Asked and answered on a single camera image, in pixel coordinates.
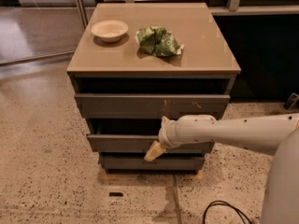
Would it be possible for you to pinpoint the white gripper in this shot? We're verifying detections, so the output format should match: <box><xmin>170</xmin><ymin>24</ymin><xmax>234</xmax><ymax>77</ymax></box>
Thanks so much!
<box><xmin>144</xmin><ymin>116</ymin><xmax>176</xmax><ymax>162</ymax></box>

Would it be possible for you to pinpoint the grey drawer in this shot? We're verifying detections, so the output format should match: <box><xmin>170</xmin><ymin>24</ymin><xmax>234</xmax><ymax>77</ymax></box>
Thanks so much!
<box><xmin>86</xmin><ymin>119</ymin><xmax>216</xmax><ymax>155</ymax></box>
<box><xmin>99</xmin><ymin>153</ymin><xmax>205</xmax><ymax>171</ymax></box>
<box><xmin>75</xmin><ymin>93</ymin><xmax>230</xmax><ymax>119</ymax></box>

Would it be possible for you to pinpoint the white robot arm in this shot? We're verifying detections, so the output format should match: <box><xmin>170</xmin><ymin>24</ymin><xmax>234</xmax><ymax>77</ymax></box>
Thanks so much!
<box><xmin>145</xmin><ymin>113</ymin><xmax>299</xmax><ymax>224</ymax></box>

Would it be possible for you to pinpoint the grey bottom drawer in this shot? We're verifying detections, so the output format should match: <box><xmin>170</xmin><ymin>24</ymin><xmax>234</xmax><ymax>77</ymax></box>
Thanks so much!
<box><xmin>99</xmin><ymin>153</ymin><xmax>205</xmax><ymax>171</ymax></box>

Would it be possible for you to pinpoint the grey top drawer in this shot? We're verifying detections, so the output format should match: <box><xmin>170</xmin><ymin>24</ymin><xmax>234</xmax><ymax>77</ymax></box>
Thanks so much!
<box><xmin>75</xmin><ymin>93</ymin><xmax>230</xmax><ymax>119</ymax></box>

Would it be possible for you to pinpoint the grey drawer cabinet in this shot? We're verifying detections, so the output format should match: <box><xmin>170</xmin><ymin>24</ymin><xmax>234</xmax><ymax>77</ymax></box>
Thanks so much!
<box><xmin>67</xmin><ymin>3</ymin><xmax>240</xmax><ymax>172</ymax></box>

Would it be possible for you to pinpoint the black floor marker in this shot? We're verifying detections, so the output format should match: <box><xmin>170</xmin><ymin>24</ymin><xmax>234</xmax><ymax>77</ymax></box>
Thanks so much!
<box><xmin>109</xmin><ymin>192</ymin><xmax>123</xmax><ymax>197</ymax></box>

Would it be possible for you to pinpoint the crumpled green chip bag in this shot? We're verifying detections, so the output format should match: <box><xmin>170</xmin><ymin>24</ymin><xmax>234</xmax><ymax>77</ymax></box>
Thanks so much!
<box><xmin>135</xmin><ymin>26</ymin><xmax>184</xmax><ymax>57</ymax></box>

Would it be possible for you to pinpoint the white paper bowl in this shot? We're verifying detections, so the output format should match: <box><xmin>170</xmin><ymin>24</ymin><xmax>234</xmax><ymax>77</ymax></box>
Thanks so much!
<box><xmin>92</xmin><ymin>20</ymin><xmax>128</xmax><ymax>43</ymax></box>

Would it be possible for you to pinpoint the dark object on floor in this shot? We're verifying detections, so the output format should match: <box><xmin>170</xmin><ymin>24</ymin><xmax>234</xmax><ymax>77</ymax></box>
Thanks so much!
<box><xmin>283</xmin><ymin>92</ymin><xmax>299</xmax><ymax>110</ymax></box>

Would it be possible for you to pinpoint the black cable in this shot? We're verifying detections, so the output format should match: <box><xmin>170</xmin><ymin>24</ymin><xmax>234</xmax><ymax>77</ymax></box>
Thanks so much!
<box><xmin>202</xmin><ymin>200</ymin><xmax>254</xmax><ymax>224</ymax></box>

